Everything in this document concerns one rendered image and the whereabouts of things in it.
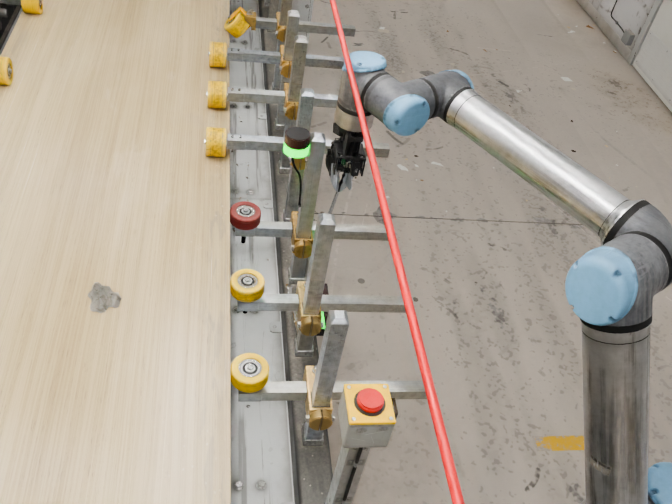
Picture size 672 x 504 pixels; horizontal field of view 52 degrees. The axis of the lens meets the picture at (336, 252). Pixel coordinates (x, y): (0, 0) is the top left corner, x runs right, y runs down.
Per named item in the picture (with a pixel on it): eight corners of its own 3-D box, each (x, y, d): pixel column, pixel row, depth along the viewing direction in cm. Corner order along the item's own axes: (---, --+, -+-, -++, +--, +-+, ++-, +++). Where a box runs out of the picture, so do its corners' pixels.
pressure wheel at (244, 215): (257, 232, 189) (260, 199, 182) (258, 252, 184) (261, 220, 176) (228, 231, 188) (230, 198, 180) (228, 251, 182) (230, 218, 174)
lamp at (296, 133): (299, 198, 176) (310, 127, 161) (301, 212, 172) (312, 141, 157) (277, 197, 175) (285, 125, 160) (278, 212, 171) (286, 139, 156)
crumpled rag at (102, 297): (124, 308, 150) (123, 301, 148) (91, 315, 147) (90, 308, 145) (116, 280, 155) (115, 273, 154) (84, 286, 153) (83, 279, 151)
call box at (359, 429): (379, 411, 111) (388, 382, 106) (386, 450, 106) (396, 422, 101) (336, 411, 110) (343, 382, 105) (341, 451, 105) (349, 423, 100)
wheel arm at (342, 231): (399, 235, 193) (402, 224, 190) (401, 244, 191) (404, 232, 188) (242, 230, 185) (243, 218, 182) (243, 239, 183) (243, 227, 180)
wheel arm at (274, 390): (428, 389, 159) (433, 378, 156) (431, 402, 156) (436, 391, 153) (237, 391, 151) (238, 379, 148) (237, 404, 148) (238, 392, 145)
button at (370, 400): (379, 393, 105) (382, 387, 104) (384, 416, 102) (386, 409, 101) (354, 393, 104) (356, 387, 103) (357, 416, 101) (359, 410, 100)
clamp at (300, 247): (307, 225, 191) (309, 211, 188) (311, 259, 181) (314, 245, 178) (287, 224, 190) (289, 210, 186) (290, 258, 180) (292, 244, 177)
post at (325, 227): (307, 352, 178) (334, 211, 146) (308, 363, 176) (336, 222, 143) (294, 352, 178) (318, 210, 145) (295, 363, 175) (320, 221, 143)
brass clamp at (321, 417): (326, 378, 157) (330, 365, 153) (333, 430, 147) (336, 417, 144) (300, 378, 156) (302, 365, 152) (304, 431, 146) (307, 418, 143)
